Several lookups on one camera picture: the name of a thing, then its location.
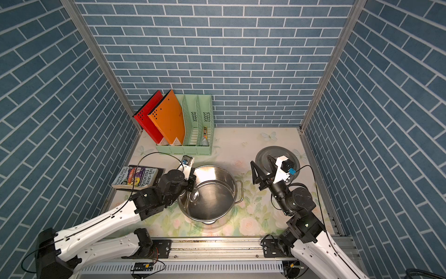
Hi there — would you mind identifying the small booklet in rack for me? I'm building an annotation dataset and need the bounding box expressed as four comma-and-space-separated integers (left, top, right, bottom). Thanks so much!
201, 127, 210, 146

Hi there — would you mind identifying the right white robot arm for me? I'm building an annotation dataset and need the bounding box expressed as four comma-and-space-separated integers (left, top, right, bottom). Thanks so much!
250, 156, 368, 279

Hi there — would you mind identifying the floral table mat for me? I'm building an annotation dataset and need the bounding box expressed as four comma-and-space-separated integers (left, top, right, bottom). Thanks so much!
111, 127, 338, 238

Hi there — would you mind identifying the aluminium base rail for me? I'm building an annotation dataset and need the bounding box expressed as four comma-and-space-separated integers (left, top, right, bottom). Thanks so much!
69, 236, 367, 279

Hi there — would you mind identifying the orange folder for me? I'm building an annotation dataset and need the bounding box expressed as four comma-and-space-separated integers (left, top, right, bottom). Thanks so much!
148, 90, 185, 146

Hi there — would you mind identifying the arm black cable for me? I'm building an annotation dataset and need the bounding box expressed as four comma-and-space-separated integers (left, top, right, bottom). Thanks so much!
294, 164, 363, 279
20, 152, 185, 274

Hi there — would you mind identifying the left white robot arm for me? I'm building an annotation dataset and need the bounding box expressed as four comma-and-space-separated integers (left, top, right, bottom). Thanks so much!
35, 168, 196, 279

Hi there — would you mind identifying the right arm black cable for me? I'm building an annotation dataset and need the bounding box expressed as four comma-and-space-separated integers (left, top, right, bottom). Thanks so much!
294, 164, 363, 279

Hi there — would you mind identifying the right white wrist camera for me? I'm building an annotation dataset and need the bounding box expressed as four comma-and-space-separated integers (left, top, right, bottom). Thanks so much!
274, 156, 296, 183

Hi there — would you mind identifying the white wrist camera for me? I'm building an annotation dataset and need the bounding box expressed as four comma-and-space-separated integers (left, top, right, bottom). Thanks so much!
274, 156, 296, 183
181, 155, 195, 181

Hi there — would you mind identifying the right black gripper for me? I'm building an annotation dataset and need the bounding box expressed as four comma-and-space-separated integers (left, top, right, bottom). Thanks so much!
253, 156, 292, 216

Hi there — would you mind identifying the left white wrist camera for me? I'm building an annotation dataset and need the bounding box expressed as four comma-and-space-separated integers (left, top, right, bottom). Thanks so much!
181, 155, 195, 181

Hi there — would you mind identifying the steel ladle spoon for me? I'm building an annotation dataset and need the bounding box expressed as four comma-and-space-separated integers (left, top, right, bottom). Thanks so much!
188, 186, 200, 203

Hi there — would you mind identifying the stainless steel pot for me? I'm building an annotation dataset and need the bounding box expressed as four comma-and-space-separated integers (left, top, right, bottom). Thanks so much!
177, 165, 244, 229

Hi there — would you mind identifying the colourful paperback book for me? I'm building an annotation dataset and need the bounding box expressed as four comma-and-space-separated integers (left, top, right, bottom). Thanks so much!
111, 165, 165, 191

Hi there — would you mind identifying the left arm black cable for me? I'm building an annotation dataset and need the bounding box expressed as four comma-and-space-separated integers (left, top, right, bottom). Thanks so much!
20, 152, 185, 274

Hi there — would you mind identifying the red folder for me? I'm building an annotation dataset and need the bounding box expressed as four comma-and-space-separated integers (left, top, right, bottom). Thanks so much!
133, 91, 167, 145

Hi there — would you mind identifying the green file organizer rack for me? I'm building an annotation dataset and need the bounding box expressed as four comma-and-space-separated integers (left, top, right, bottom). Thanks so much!
156, 94, 215, 156

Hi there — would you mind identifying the steel pot lid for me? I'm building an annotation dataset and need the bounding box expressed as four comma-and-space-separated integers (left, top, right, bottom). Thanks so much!
255, 146, 300, 182

